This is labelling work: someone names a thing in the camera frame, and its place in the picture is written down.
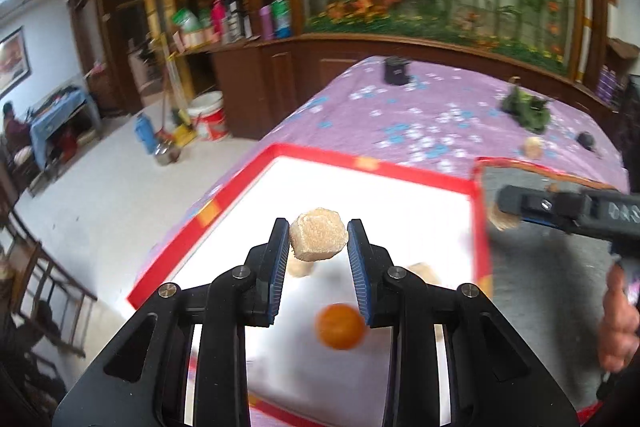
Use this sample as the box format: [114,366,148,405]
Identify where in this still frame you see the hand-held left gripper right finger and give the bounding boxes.
[346,218,588,427]

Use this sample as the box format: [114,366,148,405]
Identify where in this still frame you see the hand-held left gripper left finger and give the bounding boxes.
[51,217,292,427]

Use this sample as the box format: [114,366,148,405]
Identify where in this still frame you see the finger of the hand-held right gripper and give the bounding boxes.
[499,185,583,228]

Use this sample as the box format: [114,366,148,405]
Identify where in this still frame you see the beige sugar block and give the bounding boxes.
[289,207,349,264]
[487,202,523,233]
[286,254,316,279]
[406,262,443,286]

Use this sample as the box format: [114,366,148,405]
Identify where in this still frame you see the red cardboard tray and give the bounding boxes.
[126,142,496,427]

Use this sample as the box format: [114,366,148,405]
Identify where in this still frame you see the person's right hand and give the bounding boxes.
[597,264,640,373]

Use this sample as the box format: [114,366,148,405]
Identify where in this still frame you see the grey felt mat red trim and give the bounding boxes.
[472,156,631,413]

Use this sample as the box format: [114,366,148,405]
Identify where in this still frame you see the small orange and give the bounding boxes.
[315,303,367,351]

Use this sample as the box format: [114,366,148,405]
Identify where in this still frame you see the round beige block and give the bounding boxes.
[522,137,547,160]

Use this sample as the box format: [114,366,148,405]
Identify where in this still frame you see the green leafy plant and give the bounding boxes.
[501,77,552,134]

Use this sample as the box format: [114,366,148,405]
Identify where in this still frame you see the purple spray cans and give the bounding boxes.
[597,64,623,100]

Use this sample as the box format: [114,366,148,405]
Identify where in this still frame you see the white plastic bucket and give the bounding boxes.
[186,91,228,142]

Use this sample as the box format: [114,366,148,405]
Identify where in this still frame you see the purple floral cloth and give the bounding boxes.
[145,55,628,308]

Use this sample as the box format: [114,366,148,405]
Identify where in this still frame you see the blue jug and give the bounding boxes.
[135,114,157,155]

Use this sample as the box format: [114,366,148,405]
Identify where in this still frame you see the black box device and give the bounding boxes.
[383,56,412,85]

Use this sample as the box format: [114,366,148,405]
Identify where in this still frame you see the wooden chair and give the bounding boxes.
[0,202,98,358]

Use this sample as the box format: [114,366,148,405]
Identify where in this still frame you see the purple bottle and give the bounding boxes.
[258,5,276,41]

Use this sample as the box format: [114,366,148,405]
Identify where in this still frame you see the pink bottle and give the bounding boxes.
[211,0,228,44]

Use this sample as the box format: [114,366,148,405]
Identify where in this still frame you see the steel thermos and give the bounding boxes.
[222,0,252,44]

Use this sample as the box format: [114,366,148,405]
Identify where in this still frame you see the green bottle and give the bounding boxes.
[271,0,292,39]

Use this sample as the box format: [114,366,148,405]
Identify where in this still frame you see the green packet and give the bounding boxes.
[172,7,203,35]

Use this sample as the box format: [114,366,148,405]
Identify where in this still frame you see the table with blue cloth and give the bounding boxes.
[30,88,93,168]

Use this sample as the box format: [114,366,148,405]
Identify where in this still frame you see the framed wall picture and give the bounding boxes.
[0,26,31,98]

